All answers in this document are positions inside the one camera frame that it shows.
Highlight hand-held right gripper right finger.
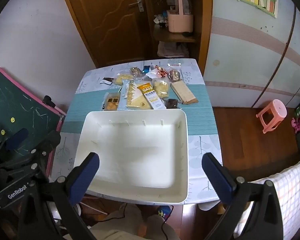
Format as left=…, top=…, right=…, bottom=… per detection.
left=202, top=152, right=283, bottom=240

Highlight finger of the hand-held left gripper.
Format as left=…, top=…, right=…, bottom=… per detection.
left=0, top=131, right=61, bottom=178
left=0, top=128, right=29, bottom=165

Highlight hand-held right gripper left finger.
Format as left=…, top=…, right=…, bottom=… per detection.
left=17, top=152, right=100, bottom=240

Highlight white plastic tray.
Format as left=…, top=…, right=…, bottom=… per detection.
left=74, top=108, right=189, bottom=204

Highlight fried golden snack packet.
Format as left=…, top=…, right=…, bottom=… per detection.
left=102, top=92, right=121, bottom=112

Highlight dark brownie packet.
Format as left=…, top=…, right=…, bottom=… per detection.
left=164, top=98, right=183, bottom=109

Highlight long beige cracker packet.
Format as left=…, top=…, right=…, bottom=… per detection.
left=170, top=81, right=199, bottom=105

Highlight beige sandwich cake packet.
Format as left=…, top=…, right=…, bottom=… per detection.
left=119, top=79, right=153, bottom=110

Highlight orange white snack packet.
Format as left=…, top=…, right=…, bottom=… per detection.
left=137, top=81, right=167, bottom=110

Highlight yellow cake clear packet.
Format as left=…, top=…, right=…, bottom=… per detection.
left=112, top=72, right=134, bottom=87
left=152, top=78, right=170, bottom=100

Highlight black easel knob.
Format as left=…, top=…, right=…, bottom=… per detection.
left=42, top=95, right=56, bottom=108

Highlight white plastic object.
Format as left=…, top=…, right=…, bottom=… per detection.
left=49, top=200, right=83, bottom=223

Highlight patterned teal tablecloth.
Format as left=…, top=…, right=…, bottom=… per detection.
left=51, top=58, right=223, bottom=205

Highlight blue patterned object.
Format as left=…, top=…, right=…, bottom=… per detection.
left=157, top=205, right=173, bottom=218

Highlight person's beige trousers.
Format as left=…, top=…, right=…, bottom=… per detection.
left=90, top=204, right=180, bottom=240

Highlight checkered cloth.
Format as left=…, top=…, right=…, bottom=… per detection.
left=234, top=152, right=300, bottom=240

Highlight pink plastic stool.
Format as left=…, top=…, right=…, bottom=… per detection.
left=256, top=99, right=288, bottom=134

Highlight pink toy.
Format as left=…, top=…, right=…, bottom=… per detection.
left=291, top=116, right=300, bottom=133

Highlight dark round pastry packet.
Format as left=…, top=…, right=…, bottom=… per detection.
left=167, top=62, right=182, bottom=82

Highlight white red snack packet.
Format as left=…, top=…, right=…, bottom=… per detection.
left=146, top=65, right=169, bottom=80

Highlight wooden door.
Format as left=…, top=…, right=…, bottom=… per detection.
left=58, top=0, right=150, bottom=68

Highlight stack of folded papers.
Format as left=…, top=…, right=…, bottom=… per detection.
left=157, top=41, right=190, bottom=58

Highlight pale green wardrobe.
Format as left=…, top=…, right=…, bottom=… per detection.
left=202, top=0, right=300, bottom=110

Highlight wooden shelf unit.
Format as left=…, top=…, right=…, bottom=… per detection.
left=141, top=0, right=213, bottom=77

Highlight pink basket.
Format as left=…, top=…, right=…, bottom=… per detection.
left=166, top=0, right=194, bottom=33

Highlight small toy figures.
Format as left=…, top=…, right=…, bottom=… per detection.
left=154, top=12, right=168, bottom=28

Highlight grey plastic bag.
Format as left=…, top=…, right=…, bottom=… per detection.
left=166, top=0, right=192, bottom=14

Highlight green chalkboard pink frame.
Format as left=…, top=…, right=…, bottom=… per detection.
left=0, top=64, right=67, bottom=178

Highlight black cable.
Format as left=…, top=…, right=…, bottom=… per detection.
left=100, top=202, right=174, bottom=240

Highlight silver door handle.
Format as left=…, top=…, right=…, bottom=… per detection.
left=129, top=0, right=144, bottom=12

